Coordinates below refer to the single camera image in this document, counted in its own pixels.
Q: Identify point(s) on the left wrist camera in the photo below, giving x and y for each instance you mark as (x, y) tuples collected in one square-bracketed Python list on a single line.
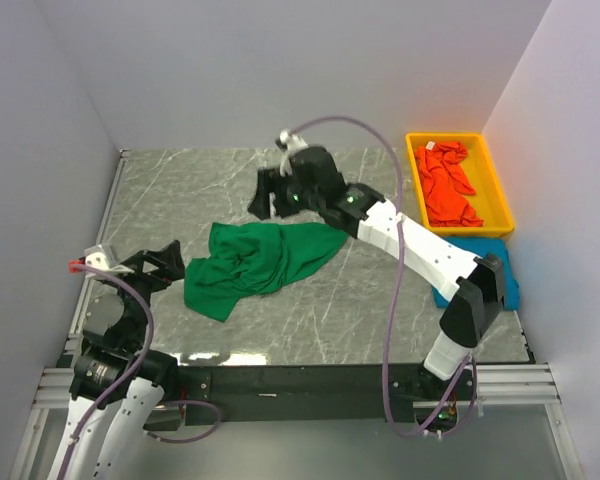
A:
[(102, 257)]

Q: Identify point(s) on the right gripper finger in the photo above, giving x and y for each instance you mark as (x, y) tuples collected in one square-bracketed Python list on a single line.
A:
[(286, 203), (260, 203)]

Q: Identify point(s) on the aluminium frame rail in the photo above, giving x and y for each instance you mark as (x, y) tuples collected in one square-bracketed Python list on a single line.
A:
[(519, 384)]

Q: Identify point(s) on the green t-shirt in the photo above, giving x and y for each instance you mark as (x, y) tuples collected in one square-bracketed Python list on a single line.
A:
[(255, 259)]

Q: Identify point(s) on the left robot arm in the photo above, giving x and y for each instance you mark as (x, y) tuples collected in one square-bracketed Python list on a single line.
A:
[(118, 379)]

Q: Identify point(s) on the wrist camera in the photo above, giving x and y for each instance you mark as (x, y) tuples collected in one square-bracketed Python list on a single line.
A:
[(102, 257), (289, 144)]

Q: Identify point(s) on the orange t-shirt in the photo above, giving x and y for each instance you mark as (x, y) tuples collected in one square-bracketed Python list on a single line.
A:
[(445, 186)]

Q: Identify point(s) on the black base beam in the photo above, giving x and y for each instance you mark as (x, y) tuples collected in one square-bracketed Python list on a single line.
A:
[(274, 393)]

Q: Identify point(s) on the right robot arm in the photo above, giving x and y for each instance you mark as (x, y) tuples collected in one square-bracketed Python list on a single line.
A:
[(474, 286)]

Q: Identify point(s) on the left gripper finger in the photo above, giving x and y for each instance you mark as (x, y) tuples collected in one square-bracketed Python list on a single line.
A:
[(171, 254), (172, 274)]

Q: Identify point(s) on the yellow plastic bin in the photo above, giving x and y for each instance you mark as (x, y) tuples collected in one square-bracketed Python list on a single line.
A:
[(489, 201)]

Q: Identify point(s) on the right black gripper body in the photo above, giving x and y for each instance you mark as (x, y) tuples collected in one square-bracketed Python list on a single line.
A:
[(275, 193)]

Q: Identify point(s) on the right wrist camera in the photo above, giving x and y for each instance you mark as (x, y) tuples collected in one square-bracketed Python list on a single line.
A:
[(289, 144)]

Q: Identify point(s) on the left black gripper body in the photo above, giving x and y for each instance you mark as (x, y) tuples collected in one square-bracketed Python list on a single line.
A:
[(143, 273)]

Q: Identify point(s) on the blue folded t-shirt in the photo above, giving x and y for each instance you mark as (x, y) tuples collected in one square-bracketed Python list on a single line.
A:
[(482, 246)]

